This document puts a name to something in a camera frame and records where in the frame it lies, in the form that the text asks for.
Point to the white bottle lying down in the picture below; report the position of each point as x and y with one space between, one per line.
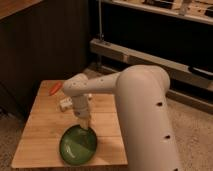
66 103

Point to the green ceramic bowl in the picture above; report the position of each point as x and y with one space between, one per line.
77 146

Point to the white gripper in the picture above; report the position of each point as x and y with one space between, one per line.
82 110

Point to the metal shelf rack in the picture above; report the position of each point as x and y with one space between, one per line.
175 34

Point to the wooden table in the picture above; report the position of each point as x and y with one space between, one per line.
38 148

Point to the orange carrot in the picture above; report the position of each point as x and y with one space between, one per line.
55 88

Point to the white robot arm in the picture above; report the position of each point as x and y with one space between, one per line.
140 98

